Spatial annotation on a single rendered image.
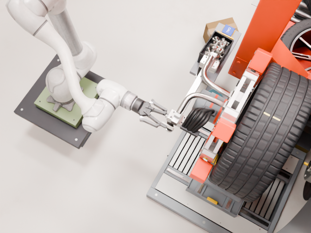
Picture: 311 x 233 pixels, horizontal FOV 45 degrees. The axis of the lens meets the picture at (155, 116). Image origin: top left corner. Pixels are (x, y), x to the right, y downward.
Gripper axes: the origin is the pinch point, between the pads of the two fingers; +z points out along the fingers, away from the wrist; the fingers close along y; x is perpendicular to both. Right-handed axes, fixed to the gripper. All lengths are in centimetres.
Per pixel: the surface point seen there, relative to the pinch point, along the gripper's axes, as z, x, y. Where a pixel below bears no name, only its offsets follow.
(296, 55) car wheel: 45, -36, -95
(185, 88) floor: -13, -83, -60
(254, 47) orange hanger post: 19, 6, -57
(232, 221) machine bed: 59, -75, 13
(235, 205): 55, -68, 4
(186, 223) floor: 34, -83, 28
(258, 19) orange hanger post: 15, 28, -57
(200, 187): 30, -65, 6
